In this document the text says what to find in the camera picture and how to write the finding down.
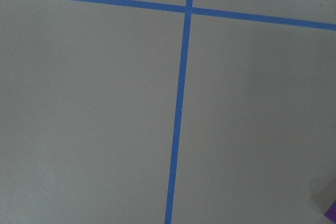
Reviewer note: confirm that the purple block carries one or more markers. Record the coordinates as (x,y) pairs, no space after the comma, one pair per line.
(331,212)

